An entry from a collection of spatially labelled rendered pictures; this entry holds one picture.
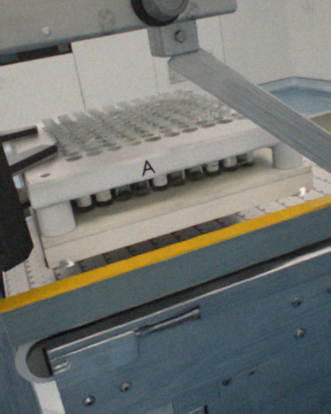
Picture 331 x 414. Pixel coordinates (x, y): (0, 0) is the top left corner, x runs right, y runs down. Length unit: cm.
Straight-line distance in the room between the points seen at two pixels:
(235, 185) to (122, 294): 13
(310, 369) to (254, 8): 564
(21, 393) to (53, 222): 44
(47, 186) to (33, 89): 502
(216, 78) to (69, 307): 21
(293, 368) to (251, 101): 34
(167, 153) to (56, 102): 505
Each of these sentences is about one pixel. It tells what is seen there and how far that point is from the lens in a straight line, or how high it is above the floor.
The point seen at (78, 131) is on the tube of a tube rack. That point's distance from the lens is 47.
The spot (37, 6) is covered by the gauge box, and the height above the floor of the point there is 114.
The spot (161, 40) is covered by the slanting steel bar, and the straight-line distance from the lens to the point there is 37.
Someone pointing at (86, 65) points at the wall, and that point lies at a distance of 544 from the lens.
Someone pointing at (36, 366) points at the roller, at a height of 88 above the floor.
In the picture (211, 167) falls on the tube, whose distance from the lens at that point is 45.
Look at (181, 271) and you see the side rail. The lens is 41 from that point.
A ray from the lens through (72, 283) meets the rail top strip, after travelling 39.
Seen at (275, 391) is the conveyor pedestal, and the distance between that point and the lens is 61.
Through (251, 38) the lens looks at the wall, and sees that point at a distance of 609.
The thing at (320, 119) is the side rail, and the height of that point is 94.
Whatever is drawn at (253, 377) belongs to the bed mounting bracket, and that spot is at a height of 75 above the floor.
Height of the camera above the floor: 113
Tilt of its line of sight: 20 degrees down
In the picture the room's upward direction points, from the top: 10 degrees counter-clockwise
